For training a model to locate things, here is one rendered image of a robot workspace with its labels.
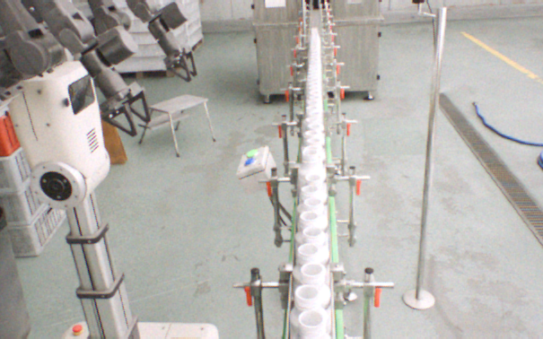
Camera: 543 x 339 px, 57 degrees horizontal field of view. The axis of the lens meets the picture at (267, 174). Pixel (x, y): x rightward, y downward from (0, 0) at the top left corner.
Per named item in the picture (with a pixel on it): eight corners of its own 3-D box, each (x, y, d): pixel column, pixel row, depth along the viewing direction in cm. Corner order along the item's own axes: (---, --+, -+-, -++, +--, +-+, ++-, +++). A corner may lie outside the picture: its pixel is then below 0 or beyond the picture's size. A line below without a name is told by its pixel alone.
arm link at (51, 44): (13, 48, 116) (0, 53, 111) (43, 24, 113) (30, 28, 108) (40, 81, 119) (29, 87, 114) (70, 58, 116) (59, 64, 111)
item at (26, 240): (39, 256, 305) (30, 225, 295) (-27, 261, 305) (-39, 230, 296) (73, 209, 360) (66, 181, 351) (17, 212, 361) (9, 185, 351)
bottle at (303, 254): (326, 312, 95) (325, 239, 88) (328, 334, 90) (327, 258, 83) (294, 312, 96) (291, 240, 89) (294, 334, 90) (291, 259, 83)
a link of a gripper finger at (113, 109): (153, 122, 117) (130, 88, 114) (144, 132, 111) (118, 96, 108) (131, 134, 119) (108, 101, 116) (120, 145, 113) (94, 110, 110)
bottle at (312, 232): (316, 289, 102) (314, 220, 95) (336, 304, 97) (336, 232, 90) (293, 301, 99) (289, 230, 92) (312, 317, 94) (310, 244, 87)
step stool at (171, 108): (176, 129, 507) (170, 90, 489) (216, 141, 468) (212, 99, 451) (137, 143, 476) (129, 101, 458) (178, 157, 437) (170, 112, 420)
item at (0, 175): (21, 192, 286) (10, 157, 277) (-50, 197, 286) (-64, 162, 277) (57, 152, 342) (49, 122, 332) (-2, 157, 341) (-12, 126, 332)
